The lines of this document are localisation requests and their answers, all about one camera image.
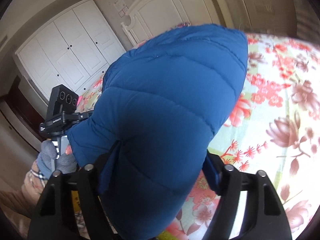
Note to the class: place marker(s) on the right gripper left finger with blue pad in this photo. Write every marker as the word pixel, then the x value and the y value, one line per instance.
pixel 54 215

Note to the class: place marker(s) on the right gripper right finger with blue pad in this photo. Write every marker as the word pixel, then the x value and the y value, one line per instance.
pixel 264 216

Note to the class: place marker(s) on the blue quilted puffer jacket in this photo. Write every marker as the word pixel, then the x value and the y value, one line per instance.
pixel 160 107

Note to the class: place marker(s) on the left forearm plaid sleeve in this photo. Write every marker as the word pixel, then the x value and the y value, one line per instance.
pixel 18 205

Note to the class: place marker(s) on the left hand in grey glove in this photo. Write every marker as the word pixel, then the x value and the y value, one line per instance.
pixel 47 161

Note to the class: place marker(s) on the white wardrobe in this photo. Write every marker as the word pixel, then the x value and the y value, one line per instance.
pixel 72 49

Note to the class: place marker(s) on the floral bed quilt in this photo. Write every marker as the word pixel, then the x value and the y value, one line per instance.
pixel 273 127

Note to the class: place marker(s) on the white wooden headboard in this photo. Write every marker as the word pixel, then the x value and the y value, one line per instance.
pixel 150 18

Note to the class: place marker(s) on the patterned window curtain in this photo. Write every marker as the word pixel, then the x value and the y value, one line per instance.
pixel 307 21

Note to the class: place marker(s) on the slim white desk lamp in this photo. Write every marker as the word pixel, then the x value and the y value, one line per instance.
pixel 247 15

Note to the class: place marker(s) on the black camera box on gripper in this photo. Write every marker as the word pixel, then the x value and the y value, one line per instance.
pixel 62 104

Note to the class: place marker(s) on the wall paper note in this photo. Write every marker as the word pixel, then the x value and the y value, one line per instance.
pixel 121 7

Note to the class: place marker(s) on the wall power socket plate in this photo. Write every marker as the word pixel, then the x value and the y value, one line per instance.
pixel 263 8

